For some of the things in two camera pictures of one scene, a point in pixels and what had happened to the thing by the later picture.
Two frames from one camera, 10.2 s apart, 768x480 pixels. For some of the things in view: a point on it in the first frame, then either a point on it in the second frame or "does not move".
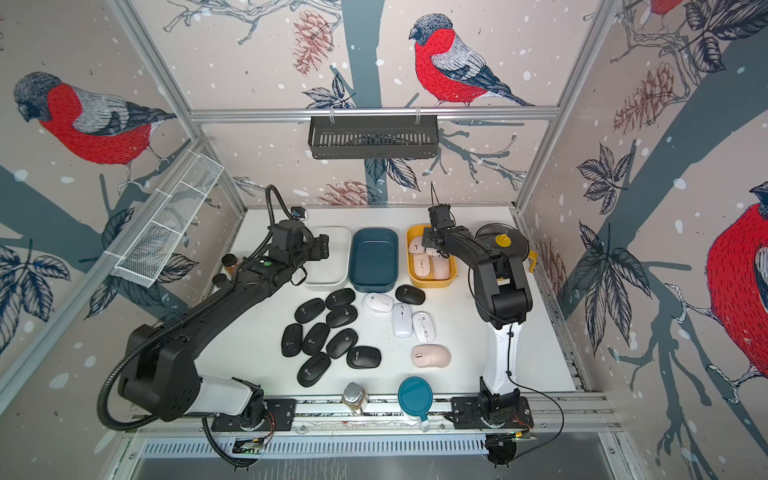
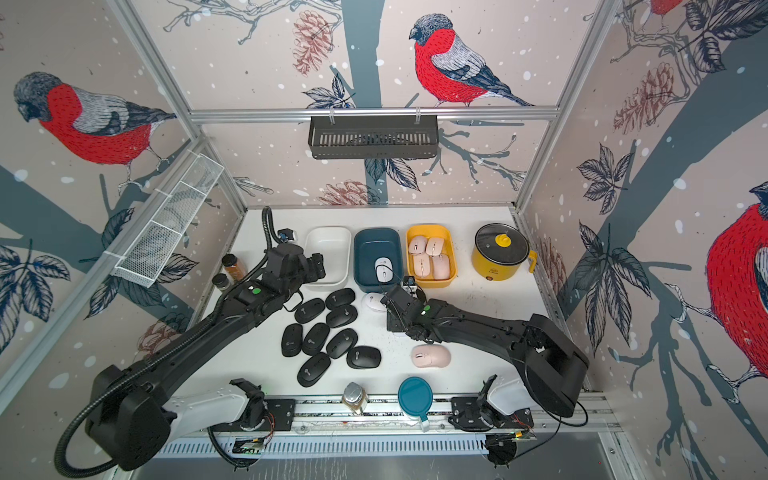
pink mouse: (422, 264) does not move
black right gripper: (428, 236) → (392, 321)
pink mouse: (416, 245) does not move
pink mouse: (433, 252) does not move
